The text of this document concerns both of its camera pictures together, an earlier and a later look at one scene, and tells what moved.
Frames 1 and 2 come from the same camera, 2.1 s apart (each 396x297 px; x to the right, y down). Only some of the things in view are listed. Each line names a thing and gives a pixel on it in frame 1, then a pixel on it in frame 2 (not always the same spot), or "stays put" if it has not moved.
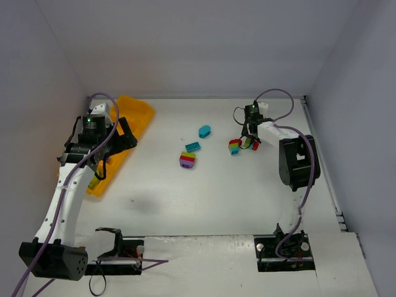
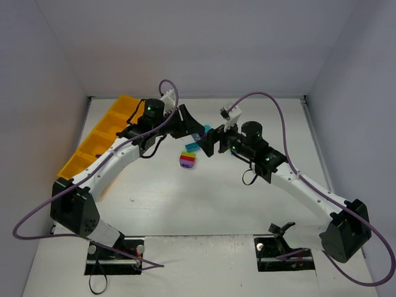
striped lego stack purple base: (187, 160) stays put
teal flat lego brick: (192, 146) stays put
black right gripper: (250, 129) to (221, 140)
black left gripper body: (124, 136) to (180, 122)
